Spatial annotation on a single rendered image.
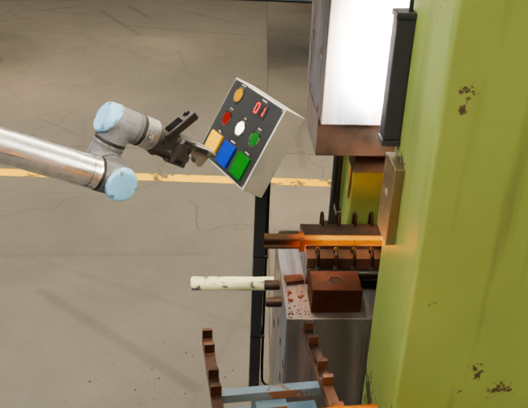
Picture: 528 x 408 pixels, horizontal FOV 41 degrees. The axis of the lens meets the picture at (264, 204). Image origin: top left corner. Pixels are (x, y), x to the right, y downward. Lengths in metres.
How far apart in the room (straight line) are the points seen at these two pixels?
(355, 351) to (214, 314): 1.55
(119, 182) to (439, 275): 0.88
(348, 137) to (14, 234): 2.64
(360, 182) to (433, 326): 0.67
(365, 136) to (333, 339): 0.49
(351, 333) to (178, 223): 2.34
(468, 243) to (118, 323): 2.14
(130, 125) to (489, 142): 1.05
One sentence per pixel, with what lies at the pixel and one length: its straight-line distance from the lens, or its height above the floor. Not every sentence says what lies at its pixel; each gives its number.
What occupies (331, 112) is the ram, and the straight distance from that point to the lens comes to 1.56.
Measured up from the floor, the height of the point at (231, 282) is 0.63.
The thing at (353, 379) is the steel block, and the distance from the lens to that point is 1.84.
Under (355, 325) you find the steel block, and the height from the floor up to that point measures 0.90.
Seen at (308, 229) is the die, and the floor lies 0.99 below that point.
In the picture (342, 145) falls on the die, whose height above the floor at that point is 1.30.
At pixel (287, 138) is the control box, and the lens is 2.17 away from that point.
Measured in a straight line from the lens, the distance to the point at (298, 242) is 1.83.
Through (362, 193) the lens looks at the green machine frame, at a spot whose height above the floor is 1.04.
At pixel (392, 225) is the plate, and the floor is 1.23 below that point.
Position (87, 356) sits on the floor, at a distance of 3.07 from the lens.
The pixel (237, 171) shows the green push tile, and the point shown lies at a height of 1.00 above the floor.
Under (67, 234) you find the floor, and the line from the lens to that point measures 3.93.
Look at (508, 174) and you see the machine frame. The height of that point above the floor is 1.42.
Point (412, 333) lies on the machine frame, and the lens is 1.43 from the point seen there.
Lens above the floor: 1.92
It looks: 27 degrees down
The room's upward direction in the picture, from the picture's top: 2 degrees clockwise
